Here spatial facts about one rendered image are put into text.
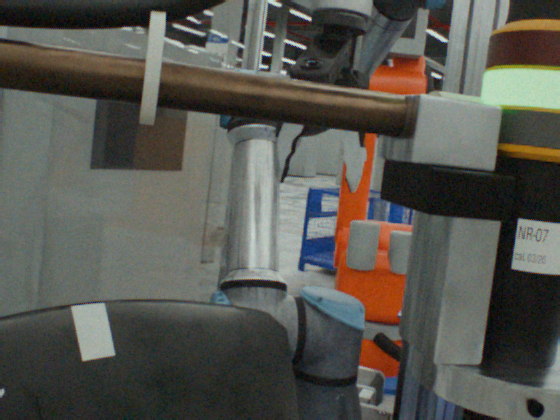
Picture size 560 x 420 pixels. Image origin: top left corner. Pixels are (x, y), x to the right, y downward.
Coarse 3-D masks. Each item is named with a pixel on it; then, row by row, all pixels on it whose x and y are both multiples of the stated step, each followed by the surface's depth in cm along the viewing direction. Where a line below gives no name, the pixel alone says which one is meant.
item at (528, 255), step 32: (512, 160) 21; (544, 192) 21; (512, 224) 21; (544, 224) 21; (512, 256) 21; (544, 256) 21; (512, 288) 21; (544, 288) 21; (512, 320) 22; (544, 320) 22; (512, 352) 22; (544, 352) 22; (480, 416) 22
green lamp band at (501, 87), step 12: (492, 72) 22; (504, 72) 21; (516, 72) 21; (528, 72) 21; (540, 72) 21; (552, 72) 20; (492, 84) 22; (504, 84) 21; (516, 84) 21; (528, 84) 21; (540, 84) 21; (552, 84) 20; (492, 96) 22; (504, 96) 21; (516, 96) 21; (528, 96) 21; (540, 96) 21; (552, 96) 20
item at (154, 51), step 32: (0, 0) 17; (32, 0) 18; (64, 0) 18; (96, 0) 18; (128, 0) 18; (160, 0) 18; (192, 0) 19; (224, 0) 19; (160, 32) 18; (160, 64) 18
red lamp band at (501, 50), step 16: (512, 32) 21; (528, 32) 21; (544, 32) 20; (496, 48) 22; (512, 48) 21; (528, 48) 21; (544, 48) 20; (496, 64) 22; (512, 64) 21; (528, 64) 21; (544, 64) 20
